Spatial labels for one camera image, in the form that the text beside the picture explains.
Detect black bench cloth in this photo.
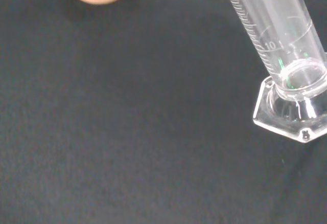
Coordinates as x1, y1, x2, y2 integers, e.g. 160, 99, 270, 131
0, 0, 327, 224

